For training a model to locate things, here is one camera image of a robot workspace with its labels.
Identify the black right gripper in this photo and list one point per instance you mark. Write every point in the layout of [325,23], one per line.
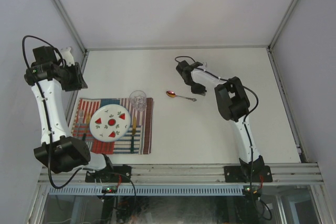
[201,91]

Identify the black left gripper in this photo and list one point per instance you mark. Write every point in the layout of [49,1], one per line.
[79,82]

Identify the pink handled spoon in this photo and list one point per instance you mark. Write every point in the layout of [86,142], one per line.
[172,94]

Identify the clear drinking glass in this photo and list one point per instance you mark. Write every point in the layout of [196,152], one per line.
[138,100]

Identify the gold fork green handle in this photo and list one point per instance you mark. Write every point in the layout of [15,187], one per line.
[87,123]

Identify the gold knife green handle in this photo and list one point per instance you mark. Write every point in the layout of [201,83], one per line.
[134,130]

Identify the striped patchwork placemat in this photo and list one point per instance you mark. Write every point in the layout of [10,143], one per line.
[143,136]

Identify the white watermelon pattern plate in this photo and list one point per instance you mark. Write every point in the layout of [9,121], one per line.
[110,123]

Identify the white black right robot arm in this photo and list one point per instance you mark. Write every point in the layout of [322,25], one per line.
[235,103]

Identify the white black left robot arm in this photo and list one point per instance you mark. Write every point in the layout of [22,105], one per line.
[60,152]

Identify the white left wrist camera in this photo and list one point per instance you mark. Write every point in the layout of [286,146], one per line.
[67,55]

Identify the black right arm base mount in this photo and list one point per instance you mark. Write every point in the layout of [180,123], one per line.
[234,174]

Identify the grey slotted cable duct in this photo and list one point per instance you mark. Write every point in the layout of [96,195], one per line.
[153,190]

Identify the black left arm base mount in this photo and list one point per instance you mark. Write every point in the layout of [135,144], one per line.
[110,175]

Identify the aluminium front rail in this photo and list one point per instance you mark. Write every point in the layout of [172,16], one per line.
[213,174]

